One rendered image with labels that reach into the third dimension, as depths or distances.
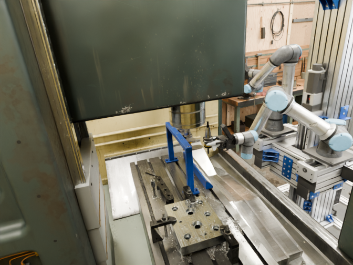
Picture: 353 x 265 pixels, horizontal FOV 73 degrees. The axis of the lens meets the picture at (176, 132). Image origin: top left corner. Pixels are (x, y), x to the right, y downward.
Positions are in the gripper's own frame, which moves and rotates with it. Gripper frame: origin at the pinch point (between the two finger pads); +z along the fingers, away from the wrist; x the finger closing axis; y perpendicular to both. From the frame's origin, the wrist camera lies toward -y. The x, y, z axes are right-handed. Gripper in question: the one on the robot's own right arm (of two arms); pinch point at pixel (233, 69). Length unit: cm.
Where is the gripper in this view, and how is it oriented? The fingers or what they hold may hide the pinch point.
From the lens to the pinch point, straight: 247.0
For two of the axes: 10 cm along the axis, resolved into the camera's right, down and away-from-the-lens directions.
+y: 1.8, 8.7, 4.6
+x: 7.8, -4.1, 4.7
